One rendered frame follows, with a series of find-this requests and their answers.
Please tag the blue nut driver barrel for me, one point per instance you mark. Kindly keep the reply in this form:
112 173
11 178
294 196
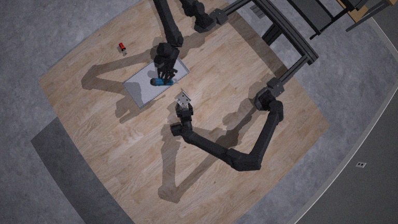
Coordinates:
160 82

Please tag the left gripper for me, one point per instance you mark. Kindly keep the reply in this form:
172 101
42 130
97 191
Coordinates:
179 111

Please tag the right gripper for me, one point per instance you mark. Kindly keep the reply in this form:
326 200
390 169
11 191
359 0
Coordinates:
167 72

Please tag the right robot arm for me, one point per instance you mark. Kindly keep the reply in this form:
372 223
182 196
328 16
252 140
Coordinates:
164 50

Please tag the grey metal bracket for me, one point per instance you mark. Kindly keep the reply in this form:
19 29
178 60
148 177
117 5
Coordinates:
183 99

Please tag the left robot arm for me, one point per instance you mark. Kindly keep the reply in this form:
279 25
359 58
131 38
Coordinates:
238 161

